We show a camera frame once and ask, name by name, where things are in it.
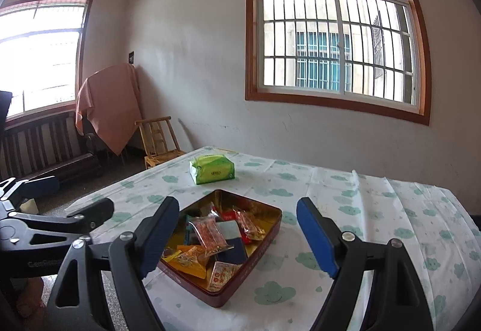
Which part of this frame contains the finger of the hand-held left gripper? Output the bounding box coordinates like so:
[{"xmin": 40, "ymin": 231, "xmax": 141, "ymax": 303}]
[
  {"xmin": 0, "ymin": 175, "xmax": 61, "ymax": 210},
  {"xmin": 11, "ymin": 197, "xmax": 114, "ymax": 242}
]

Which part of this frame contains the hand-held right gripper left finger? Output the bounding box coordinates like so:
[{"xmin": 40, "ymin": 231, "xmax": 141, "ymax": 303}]
[{"xmin": 45, "ymin": 196, "xmax": 180, "ymax": 331}]

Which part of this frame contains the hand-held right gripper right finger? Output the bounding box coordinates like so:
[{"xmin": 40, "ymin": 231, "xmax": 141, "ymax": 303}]
[{"xmin": 296, "ymin": 197, "xmax": 434, "ymax": 331}]

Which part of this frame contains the yellow candy packet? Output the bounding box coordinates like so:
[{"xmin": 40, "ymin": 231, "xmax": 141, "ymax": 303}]
[{"xmin": 161, "ymin": 247, "xmax": 181, "ymax": 264}]

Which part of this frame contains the orange snack packet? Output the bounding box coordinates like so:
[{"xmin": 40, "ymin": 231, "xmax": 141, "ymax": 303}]
[{"xmin": 176, "ymin": 246, "xmax": 211, "ymax": 280}]

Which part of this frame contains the clear packet of orange crackers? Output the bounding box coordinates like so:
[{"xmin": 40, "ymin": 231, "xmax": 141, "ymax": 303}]
[{"xmin": 187, "ymin": 216, "xmax": 234, "ymax": 256}]

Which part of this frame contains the clear brown snack packet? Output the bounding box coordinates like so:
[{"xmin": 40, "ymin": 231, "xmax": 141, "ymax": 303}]
[{"xmin": 233, "ymin": 206, "xmax": 266, "ymax": 241}]

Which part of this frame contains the red snack packet gold print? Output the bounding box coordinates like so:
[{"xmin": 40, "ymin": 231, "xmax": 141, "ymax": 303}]
[{"xmin": 221, "ymin": 210, "xmax": 253, "ymax": 243}]

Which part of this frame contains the small orange white packet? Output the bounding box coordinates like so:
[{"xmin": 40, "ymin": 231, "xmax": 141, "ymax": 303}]
[{"xmin": 208, "ymin": 261, "xmax": 238, "ymax": 293}]

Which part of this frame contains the red tin box gold inside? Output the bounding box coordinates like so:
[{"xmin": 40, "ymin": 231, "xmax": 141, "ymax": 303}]
[{"xmin": 157, "ymin": 189, "xmax": 283, "ymax": 308}]

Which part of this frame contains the blue and grey snack packet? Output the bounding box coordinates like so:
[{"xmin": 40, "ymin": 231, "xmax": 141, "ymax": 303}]
[{"xmin": 216, "ymin": 221, "xmax": 249, "ymax": 264}]

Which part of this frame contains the dark wooden slatted bench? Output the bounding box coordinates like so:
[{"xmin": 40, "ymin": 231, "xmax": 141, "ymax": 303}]
[{"xmin": 0, "ymin": 111, "xmax": 104, "ymax": 185}]

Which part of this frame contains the white cloud print tablecloth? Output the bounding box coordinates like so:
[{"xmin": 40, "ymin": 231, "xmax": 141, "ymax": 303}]
[{"xmin": 66, "ymin": 146, "xmax": 478, "ymax": 331}]

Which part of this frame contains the green tissue pack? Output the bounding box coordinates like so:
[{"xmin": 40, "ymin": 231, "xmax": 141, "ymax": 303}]
[{"xmin": 189, "ymin": 154, "xmax": 235, "ymax": 186}]

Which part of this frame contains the small wooden chair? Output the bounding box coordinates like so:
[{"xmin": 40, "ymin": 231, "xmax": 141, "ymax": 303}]
[{"xmin": 134, "ymin": 116, "xmax": 185, "ymax": 171}]

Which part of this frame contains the orange cloth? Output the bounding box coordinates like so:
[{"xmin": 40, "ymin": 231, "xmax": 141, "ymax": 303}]
[{"xmin": 75, "ymin": 63, "xmax": 141, "ymax": 156}]

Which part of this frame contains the bright brown framed window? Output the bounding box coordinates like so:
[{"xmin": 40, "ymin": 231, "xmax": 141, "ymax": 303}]
[{"xmin": 0, "ymin": 0, "xmax": 94, "ymax": 125}]

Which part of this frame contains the brown framed barred window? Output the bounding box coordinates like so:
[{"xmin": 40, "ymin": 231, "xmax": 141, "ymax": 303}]
[{"xmin": 245, "ymin": 0, "xmax": 431, "ymax": 126}]

